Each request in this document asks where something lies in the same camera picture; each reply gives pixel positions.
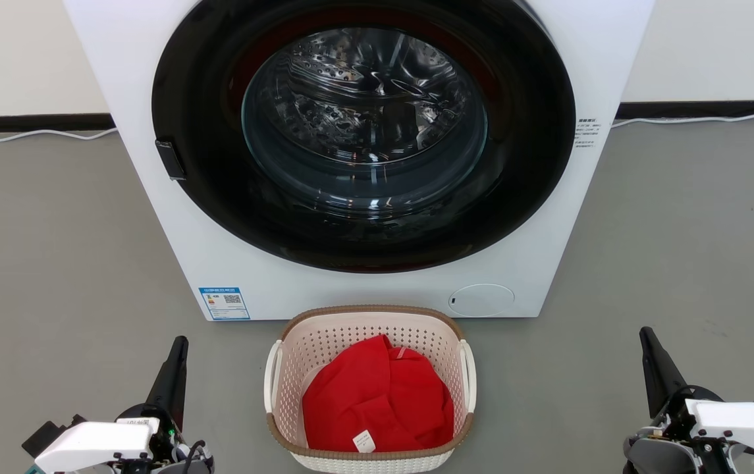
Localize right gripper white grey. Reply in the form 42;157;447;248
622;327;754;474

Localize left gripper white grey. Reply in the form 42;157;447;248
21;336;215;474

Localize beige perforated laundry basket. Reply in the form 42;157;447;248
263;304;477;474

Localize blue energy label sticker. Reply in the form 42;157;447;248
198;286;251;321

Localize red garment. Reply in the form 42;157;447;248
302;334;455;454

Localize round black washer door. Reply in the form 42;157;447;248
151;0;576;274

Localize round white filter cover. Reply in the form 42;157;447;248
448;284;516;318

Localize white front-load washing machine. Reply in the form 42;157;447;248
64;0;655;322

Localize small printed text sticker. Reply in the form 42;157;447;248
576;117;603;151

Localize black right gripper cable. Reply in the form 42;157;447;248
661;384;724;423

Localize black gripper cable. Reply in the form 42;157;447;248
661;384;724;423
181;440;215;474

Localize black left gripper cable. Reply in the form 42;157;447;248
181;440;215;474

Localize black washer door handle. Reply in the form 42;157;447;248
155;138;186;181

